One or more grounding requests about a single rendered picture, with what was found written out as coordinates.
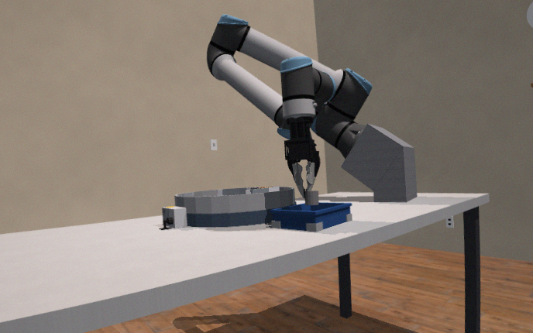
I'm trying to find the blue crate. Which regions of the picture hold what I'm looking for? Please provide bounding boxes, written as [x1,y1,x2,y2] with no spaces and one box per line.
[270,202,352,232]

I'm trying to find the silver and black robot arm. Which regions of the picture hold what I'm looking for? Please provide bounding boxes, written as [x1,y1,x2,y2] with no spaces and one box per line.
[207,14,372,158]

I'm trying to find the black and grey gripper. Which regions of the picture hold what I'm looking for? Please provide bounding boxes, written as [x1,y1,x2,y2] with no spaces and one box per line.
[284,116,320,198]

